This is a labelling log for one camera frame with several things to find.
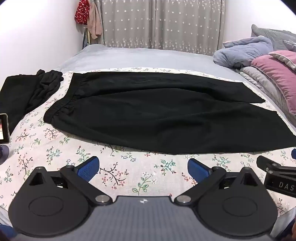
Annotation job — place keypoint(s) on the crumpled black garment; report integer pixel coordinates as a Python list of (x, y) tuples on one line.
[(47, 83)]

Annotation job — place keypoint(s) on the grey star-print curtain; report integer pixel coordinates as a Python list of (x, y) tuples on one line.
[(161, 23)]

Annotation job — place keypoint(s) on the black pants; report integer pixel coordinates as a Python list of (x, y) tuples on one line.
[(150, 115)]

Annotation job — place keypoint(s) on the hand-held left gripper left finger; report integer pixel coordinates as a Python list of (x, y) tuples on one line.
[(89, 167)]

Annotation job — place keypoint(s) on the device stand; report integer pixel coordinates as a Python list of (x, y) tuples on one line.
[(3, 154)]

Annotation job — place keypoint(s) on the red floral garment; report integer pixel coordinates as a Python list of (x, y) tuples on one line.
[(82, 11)]

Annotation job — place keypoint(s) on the floral bed sheet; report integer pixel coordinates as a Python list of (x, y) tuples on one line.
[(120, 162)]

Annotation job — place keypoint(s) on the cream folded blanket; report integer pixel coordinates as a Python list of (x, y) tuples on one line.
[(261, 81)]

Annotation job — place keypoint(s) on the grey pillow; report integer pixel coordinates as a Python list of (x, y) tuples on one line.
[(266, 32)]

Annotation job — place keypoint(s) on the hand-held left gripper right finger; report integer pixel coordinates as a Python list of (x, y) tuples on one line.
[(198, 168)]

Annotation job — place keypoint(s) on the blue-grey blanket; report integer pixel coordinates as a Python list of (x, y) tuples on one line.
[(242, 51)]

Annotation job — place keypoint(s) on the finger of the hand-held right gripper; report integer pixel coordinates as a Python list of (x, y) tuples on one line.
[(266, 162)]

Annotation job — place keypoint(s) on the pink pillow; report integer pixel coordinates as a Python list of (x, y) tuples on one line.
[(277, 76)]

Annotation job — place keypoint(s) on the folded black garment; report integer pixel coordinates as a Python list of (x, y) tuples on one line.
[(13, 97)]

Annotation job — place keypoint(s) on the small screen device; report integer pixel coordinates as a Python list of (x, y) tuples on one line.
[(3, 127)]

